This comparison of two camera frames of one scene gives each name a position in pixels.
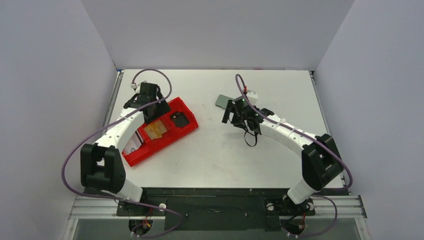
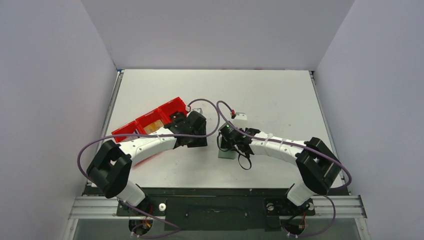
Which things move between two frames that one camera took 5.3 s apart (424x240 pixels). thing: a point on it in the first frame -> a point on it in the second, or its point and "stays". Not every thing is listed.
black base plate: x=215 y=209 stays
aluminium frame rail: x=324 y=207 stays
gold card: x=156 y=130 stays
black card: x=180 y=118 stays
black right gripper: x=232 y=111 -> x=225 y=142
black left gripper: x=162 y=109 -> x=201 y=142
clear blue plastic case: x=222 y=101 -> x=230 y=154
